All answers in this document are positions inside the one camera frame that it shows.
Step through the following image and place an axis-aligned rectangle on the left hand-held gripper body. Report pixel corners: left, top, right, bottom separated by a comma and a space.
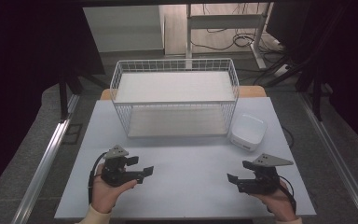
100, 145, 138, 188

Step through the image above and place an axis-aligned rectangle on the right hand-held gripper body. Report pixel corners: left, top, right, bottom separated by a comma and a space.
237, 152, 295, 196

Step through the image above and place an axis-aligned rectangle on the white square box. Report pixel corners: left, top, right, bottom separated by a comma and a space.
227, 112, 269, 153

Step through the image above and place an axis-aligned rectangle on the white wire shelf rack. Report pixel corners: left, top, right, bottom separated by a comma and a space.
109, 58, 241, 139

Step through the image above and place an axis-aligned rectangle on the person's left hand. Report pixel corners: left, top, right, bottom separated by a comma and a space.
90, 163, 138, 215

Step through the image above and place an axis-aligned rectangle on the person's right hand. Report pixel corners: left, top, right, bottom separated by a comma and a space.
249, 181, 296, 223

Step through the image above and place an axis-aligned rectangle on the wooden table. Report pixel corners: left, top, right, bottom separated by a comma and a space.
100, 85, 268, 101

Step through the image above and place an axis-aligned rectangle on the black metal stand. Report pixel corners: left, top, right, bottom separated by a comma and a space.
294, 59, 335, 122
57, 69, 110, 123

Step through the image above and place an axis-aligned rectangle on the white power strip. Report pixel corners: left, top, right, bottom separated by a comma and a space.
273, 63, 294, 78

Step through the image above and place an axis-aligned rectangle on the white cabinet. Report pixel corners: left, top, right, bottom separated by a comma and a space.
83, 5, 166, 54

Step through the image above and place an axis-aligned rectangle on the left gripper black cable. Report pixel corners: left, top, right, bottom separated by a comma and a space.
87, 151, 108, 205

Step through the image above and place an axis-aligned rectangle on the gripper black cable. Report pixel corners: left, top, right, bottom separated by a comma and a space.
87, 151, 108, 205
278, 175, 298, 216

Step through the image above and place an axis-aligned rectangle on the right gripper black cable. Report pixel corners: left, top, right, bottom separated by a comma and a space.
278, 175, 298, 216

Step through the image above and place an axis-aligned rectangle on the aluminium rail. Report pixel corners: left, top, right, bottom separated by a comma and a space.
298, 92, 358, 224
10, 93, 81, 224

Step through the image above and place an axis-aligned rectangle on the black floor cable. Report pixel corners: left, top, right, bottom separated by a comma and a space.
252, 38, 293, 87
189, 27, 260, 52

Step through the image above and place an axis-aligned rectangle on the white metal desk frame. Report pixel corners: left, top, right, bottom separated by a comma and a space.
185, 2, 275, 70

